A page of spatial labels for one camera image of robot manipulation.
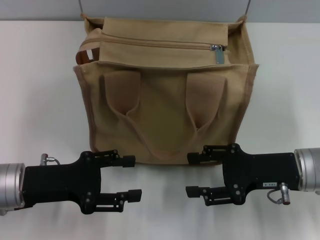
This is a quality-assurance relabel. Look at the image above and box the silver metal zipper pull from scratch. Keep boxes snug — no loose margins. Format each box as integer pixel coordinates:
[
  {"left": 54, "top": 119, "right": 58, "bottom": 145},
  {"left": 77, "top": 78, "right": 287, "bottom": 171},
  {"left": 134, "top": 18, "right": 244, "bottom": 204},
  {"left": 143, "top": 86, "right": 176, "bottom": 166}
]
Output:
[{"left": 209, "top": 43, "right": 227, "bottom": 66}]

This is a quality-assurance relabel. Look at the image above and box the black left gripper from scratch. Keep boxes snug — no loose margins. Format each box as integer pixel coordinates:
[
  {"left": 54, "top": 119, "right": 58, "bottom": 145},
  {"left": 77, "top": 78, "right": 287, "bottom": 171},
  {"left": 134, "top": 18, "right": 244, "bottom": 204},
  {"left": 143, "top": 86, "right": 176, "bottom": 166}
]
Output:
[{"left": 19, "top": 148, "right": 143, "bottom": 216}]

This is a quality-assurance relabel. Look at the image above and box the khaki canvas food bag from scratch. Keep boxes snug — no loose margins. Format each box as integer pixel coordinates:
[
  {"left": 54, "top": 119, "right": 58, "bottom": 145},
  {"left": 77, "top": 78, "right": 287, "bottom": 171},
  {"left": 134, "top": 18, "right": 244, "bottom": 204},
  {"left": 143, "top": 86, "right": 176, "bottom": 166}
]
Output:
[{"left": 73, "top": 15, "right": 260, "bottom": 166}]

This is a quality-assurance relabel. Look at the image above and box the left gripper cable with connector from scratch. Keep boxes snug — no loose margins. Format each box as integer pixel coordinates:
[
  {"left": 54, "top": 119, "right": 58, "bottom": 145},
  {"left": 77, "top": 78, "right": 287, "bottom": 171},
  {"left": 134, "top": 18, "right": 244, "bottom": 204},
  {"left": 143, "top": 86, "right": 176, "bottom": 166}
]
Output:
[{"left": 40, "top": 152, "right": 62, "bottom": 167}]

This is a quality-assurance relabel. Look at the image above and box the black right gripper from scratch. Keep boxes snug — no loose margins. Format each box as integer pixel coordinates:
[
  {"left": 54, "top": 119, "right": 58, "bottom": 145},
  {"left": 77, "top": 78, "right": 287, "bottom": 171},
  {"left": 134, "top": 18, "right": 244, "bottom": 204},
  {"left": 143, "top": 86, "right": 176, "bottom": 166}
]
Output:
[{"left": 185, "top": 142, "right": 305, "bottom": 207}]

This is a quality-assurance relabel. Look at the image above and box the gripper cable with connector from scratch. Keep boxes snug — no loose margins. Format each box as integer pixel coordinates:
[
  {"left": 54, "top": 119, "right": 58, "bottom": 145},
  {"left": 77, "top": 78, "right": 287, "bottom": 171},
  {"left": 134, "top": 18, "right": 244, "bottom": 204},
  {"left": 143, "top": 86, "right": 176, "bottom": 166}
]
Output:
[
  {"left": 266, "top": 182, "right": 291, "bottom": 207},
  {"left": 40, "top": 152, "right": 62, "bottom": 167}
]

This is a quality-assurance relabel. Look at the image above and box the right gripper cable with connector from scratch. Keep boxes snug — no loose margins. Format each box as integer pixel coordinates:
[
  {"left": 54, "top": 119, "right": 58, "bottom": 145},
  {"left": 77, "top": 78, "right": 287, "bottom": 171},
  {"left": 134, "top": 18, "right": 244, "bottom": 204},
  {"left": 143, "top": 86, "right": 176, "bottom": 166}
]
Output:
[{"left": 266, "top": 182, "right": 291, "bottom": 207}]

